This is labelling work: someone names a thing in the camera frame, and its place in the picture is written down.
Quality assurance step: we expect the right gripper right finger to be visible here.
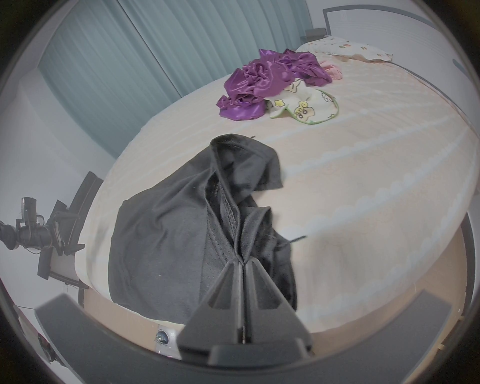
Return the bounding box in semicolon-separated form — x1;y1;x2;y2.
244;259;314;355

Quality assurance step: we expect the blue-green curtain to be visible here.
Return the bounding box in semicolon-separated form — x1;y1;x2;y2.
37;0;181;159
119;0;314;97

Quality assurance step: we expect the purple satin garment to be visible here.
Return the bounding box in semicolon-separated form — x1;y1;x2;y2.
216;48;334;122

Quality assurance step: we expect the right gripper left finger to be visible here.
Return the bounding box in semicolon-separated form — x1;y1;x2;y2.
176;260;245;355

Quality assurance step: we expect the black dressing table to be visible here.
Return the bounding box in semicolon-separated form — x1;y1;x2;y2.
37;200;91;301

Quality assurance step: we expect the white printed pillow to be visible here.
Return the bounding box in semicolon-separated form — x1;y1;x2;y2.
295;35;394;63

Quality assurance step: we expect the bed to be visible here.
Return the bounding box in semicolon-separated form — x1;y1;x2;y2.
73;4;480;334

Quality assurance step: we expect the black T-shirt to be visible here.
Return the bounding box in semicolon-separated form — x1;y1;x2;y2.
107;133;308;324

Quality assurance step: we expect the white printed garment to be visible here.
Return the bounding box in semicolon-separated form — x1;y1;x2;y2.
268;78;340;125

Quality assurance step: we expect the grey bedside table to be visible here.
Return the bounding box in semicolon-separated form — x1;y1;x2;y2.
300;28;328;43

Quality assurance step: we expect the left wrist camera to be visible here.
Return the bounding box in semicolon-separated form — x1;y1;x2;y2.
21;196;38;223

